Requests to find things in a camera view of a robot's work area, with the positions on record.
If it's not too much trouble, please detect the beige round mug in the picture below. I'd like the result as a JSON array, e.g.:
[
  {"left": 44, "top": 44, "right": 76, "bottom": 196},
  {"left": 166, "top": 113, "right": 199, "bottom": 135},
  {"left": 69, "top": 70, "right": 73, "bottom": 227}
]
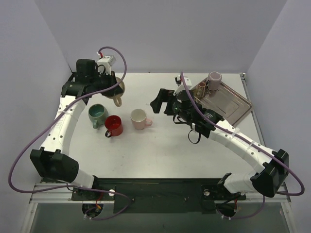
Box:
[{"left": 104, "top": 81, "right": 125, "bottom": 107}]

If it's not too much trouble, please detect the metal serving tray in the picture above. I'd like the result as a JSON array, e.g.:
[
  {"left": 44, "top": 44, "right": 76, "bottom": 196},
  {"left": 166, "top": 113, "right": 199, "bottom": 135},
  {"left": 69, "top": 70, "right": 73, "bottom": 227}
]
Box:
[{"left": 195, "top": 83, "right": 253, "bottom": 126}]

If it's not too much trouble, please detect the purple mug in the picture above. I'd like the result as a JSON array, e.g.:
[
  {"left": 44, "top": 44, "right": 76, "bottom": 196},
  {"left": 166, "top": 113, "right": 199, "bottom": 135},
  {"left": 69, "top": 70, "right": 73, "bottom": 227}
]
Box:
[{"left": 207, "top": 71, "right": 222, "bottom": 91}]

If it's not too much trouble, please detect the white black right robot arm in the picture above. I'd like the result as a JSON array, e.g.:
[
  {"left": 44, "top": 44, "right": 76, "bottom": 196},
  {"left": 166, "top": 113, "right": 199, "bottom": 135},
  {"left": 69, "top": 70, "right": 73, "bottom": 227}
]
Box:
[{"left": 150, "top": 88, "right": 289, "bottom": 199}]

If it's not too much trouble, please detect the red mug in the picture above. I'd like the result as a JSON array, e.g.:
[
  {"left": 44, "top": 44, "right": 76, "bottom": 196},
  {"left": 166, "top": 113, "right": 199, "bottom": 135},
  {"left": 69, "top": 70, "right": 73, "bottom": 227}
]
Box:
[{"left": 104, "top": 115, "right": 123, "bottom": 138}]

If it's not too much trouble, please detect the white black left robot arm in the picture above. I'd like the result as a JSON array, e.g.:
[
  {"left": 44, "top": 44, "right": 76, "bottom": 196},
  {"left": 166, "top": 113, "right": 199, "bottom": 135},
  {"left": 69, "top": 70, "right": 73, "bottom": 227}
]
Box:
[{"left": 30, "top": 55, "right": 118, "bottom": 200}]

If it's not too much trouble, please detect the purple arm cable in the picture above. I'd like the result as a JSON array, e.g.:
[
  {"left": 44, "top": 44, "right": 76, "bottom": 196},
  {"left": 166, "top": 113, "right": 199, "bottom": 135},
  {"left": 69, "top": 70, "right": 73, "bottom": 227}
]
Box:
[
  {"left": 8, "top": 46, "right": 134, "bottom": 221},
  {"left": 180, "top": 71, "right": 305, "bottom": 220}
]

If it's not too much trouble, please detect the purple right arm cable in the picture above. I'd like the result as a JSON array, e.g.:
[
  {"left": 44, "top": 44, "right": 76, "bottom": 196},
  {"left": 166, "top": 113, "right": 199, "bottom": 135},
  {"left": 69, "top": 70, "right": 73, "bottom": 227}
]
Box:
[{"left": 180, "top": 71, "right": 305, "bottom": 220}]

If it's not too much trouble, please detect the aluminium rail frame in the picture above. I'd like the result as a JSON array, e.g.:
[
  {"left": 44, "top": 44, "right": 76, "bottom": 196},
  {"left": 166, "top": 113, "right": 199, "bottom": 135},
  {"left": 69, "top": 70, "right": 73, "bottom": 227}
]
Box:
[{"left": 30, "top": 71, "right": 289, "bottom": 198}]

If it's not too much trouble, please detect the green ceramic mug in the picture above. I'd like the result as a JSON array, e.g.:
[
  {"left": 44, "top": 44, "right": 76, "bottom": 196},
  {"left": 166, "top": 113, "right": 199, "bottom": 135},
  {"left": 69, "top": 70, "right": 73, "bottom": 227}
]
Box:
[{"left": 88, "top": 104, "right": 109, "bottom": 129}]

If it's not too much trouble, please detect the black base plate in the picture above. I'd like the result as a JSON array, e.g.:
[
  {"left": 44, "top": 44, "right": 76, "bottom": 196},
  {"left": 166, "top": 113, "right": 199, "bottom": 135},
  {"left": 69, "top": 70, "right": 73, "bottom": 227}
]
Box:
[{"left": 71, "top": 178, "right": 246, "bottom": 214}]

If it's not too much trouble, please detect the brown patterned cup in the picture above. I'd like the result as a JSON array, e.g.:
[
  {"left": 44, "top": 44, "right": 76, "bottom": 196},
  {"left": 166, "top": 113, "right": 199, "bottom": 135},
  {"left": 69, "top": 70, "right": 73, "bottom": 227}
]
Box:
[{"left": 195, "top": 82, "right": 206, "bottom": 99}]

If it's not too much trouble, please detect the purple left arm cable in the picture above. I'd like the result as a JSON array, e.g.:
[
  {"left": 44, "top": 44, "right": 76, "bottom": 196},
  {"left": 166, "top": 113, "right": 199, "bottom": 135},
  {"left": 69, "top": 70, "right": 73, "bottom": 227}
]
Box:
[{"left": 8, "top": 46, "right": 134, "bottom": 221}]

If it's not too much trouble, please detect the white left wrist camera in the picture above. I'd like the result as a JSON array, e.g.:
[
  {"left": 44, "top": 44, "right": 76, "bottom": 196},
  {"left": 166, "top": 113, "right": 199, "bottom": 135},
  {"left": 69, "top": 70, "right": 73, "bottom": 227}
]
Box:
[{"left": 97, "top": 55, "right": 116, "bottom": 75}]

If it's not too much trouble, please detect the pink ceramic mug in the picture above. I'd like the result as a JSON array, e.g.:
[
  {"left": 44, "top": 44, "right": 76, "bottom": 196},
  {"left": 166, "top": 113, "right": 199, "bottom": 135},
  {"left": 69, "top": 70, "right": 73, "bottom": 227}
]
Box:
[{"left": 130, "top": 109, "right": 153, "bottom": 130}]

